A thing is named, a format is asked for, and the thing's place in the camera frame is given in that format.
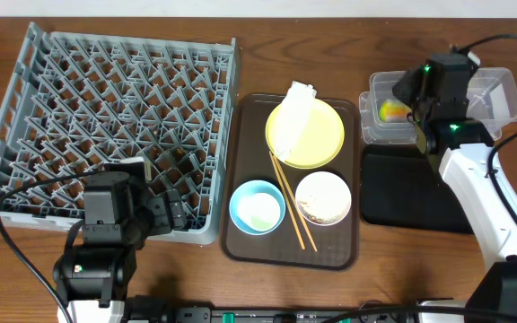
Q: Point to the clear plastic bin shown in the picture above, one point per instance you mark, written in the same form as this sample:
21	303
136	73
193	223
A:
492	95

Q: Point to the black waste tray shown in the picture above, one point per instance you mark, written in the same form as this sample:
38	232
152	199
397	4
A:
400	189

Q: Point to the white napkin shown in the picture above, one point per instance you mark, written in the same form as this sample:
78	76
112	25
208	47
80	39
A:
293	118

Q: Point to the left wooden chopstick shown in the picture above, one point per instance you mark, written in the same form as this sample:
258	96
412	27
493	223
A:
281	182

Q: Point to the wooden chopstick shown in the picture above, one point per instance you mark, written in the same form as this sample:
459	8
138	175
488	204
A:
281	182
304	229

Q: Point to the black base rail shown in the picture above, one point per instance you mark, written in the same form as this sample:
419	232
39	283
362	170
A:
203	313

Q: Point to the light blue bowl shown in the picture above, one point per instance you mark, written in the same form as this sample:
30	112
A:
248	189

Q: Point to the yellow plate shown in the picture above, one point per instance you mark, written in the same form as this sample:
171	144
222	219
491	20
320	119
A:
320	141

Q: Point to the brown serving tray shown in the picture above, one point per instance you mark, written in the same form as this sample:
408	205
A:
337	245

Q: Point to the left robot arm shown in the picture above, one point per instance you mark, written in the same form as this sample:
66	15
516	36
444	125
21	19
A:
99	258

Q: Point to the green snack wrapper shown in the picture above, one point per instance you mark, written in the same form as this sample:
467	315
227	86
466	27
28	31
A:
393	111

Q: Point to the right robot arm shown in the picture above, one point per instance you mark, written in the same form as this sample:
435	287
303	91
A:
465	155

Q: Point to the right wooden chopstick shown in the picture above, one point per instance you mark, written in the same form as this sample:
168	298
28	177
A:
304	229

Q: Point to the grey plastic dish rack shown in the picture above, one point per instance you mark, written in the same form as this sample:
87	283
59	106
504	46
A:
78	101

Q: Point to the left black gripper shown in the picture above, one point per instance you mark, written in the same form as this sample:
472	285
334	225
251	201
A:
163	223

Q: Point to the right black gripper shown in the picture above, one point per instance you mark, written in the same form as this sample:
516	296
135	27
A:
402	86

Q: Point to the white plastic cup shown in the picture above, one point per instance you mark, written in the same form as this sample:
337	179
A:
261	211

